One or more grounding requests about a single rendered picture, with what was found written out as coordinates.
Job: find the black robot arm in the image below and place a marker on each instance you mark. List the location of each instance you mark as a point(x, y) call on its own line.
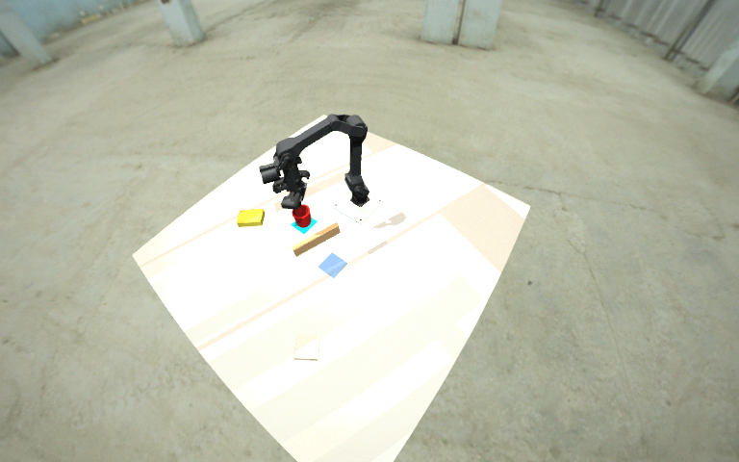
point(288, 151)

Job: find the red cup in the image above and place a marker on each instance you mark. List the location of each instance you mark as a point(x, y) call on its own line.
point(302, 216)

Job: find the yellow flat block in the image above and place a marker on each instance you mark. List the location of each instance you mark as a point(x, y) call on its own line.
point(250, 217)

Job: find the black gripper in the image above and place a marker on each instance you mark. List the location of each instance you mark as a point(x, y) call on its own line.
point(297, 188)

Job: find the brown wooden block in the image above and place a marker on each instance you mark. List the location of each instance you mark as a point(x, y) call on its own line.
point(313, 241)

